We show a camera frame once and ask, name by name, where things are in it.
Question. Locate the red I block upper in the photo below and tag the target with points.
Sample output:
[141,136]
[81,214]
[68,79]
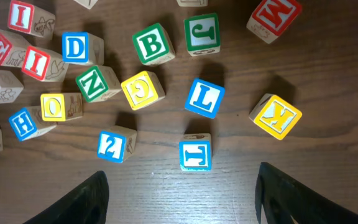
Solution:
[30,19]

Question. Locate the yellow G block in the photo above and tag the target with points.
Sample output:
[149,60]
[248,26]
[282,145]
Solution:
[142,90]

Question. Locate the red i block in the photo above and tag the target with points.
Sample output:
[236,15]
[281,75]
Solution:
[44,65]
[30,19]

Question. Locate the green J block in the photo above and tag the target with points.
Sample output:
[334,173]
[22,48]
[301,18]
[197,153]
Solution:
[202,34]

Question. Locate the green N block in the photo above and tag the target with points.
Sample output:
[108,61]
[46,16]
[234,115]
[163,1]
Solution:
[98,83]

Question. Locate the blue 2 block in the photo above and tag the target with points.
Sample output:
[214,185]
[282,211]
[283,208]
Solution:
[116,144]

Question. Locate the red I block lower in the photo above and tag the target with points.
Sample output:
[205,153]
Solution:
[44,65]

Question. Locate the yellow O block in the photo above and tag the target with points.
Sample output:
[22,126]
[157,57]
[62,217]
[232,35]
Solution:
[61,107]

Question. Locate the yellow K block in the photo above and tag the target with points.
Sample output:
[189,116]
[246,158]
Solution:
[275,115]

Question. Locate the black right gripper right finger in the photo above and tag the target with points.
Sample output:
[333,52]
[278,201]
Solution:
[283,199]

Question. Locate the blue T block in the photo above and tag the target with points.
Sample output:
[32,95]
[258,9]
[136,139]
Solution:
[195,152]

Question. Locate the blue L block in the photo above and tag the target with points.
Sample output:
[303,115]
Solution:
[205,98]

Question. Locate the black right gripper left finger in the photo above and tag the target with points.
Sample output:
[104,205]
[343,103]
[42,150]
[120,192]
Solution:
[87,203]

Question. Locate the green B block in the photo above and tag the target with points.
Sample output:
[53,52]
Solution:
[153,45]

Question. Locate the red E block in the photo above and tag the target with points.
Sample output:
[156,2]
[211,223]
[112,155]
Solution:
[12,49]

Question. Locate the red M block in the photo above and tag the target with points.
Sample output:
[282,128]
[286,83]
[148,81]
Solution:
[272,17]

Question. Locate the blue H block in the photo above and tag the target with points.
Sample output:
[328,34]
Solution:
[27,123]

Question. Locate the blue D block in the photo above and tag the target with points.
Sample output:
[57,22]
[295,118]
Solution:
[82,48]

